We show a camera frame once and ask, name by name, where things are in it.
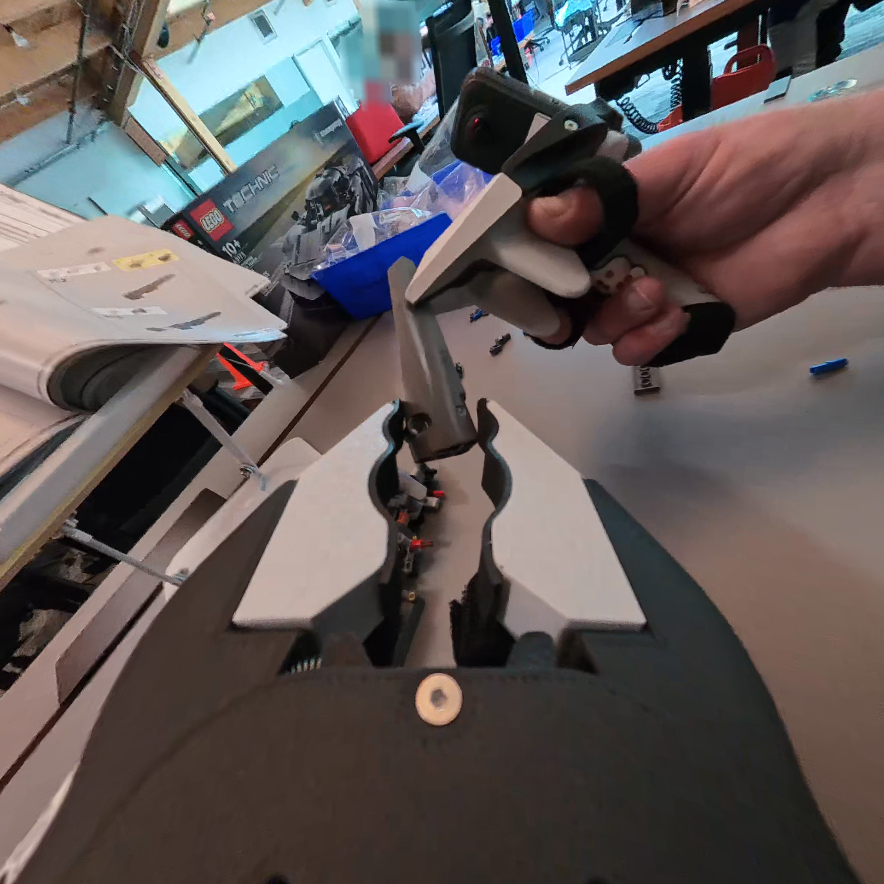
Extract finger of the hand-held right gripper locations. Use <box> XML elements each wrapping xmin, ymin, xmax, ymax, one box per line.
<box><xmin>430</xmin><ymin>266</ymin><xmax>575</xmax><ymax>340</ymax></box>
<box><xmin>404</xmin><ymin>173</ymin><xmax>524</xmax><ymax>308</ymax></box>

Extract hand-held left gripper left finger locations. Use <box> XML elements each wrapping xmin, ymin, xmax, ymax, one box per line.
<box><xmin>231</xmin><ymin>402</ymin><xmax>408</xmax><ymax>634</ymax></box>

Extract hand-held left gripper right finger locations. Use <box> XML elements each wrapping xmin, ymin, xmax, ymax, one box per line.
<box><xmin>477</xmin><ymin>399</ymin><xmax>647</xmax><ymax>637</ymax></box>

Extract grey lego car model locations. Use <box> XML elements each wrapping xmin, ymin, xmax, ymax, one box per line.
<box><xmin>383</xmin><ymin>464</ymin><xmax>446</xmax><ymax>667</ymax></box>

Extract grey lego wing panel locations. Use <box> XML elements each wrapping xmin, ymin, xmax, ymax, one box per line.
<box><xmin>388</xmin><ymin>257</ymin><xmax>479</xmax><ymax>464</ymax></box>

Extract black toy set box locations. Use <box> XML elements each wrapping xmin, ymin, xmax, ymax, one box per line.
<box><xmin>162</xmin><ymin>97</ymin><xmax>381</xmax><ymax>298</ymax></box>

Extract lego instruction booklet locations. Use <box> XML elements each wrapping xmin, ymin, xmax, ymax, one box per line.
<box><xmin>0</xmin><ymin>183</ymin><xmax>288</xmax><ymax>415</ymax></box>

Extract person's right hand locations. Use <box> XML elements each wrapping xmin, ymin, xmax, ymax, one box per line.
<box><xmin>528</xmin><ymin>88</ymin><xmax>884</xmax><ymax>367</ymax></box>

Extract clear plastic parts bags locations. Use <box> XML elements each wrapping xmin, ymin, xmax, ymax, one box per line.
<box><xmin>321</xmin><ymin>117</ymin><xmax>498</xmax><ymax>277</ymax></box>

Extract blue plastic bin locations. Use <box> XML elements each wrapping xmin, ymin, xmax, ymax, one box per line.
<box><xmin>311</xmin><ymin>210</ymin><xmax>454</xmax><ymax>320</ymax></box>

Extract red chair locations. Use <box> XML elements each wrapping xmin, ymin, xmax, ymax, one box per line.
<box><xmin>711</xmin><ymin>45</ymin><xmax>776</xmax><ymax>111</ymax></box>
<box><xmin>345</xmin><ymin>104</ymin><xmax>410</xmax><ymax>164</ymax></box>

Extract wooden background table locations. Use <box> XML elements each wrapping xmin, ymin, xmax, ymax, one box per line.
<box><xmin>565</xmin><ymin>0</ymin><xmax>764</xmax><ymax>120</ymax></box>

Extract white book stand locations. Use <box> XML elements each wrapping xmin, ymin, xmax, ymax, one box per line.
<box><xmin>0</xmin><ymin>338</ymin><xmax>326</xmax><ymax>857</ymax></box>

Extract black coiled cable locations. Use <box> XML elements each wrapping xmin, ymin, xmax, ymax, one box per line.
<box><xmin>616</xmin><ymin>92</ymin><xmax>665</xmax><ymax>136</ymax></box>

